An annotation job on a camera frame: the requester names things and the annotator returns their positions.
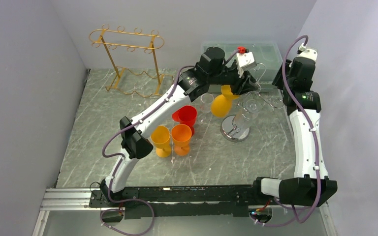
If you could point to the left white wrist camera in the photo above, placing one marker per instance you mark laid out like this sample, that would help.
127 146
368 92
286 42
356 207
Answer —
245 62

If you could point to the clear plastic storage box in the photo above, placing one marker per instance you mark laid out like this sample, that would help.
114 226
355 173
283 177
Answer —
266 54

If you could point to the gold wire glass rack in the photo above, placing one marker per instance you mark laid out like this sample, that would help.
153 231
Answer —
131 41

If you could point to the orange goblet centre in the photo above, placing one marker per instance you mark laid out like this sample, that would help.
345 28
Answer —
181 136

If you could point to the clear stemless glass front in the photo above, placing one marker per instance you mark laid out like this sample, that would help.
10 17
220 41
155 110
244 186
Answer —
246 115

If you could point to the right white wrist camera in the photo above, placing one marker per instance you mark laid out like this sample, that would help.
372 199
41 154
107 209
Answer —
307 52

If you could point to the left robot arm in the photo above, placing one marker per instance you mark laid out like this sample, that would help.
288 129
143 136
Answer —
191 82

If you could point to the red goblet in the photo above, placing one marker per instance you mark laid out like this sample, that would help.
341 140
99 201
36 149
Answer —
187 115
175 116

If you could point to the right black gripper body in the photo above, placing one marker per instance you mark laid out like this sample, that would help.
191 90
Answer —
289 80

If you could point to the silver wire glass rack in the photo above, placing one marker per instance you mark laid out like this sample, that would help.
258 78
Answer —
227 129

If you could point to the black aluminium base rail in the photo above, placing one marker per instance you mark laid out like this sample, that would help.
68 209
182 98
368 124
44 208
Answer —
138 202

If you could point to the red goblet back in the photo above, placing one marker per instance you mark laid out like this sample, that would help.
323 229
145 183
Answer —
175 116

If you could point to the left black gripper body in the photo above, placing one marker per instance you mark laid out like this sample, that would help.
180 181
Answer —
236 86

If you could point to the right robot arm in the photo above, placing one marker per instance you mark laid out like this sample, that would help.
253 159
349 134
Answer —
311 179

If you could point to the yellow goblet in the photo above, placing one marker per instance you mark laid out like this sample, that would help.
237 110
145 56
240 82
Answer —
161 140
222 104

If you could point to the red goblet right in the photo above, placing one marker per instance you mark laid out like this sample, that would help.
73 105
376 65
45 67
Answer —
187 115

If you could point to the clear glass with red dots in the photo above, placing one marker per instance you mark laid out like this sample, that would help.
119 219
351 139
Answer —
205 108

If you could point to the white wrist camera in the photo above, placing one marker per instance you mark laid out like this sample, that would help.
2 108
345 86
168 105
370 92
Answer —
307 52
245 62

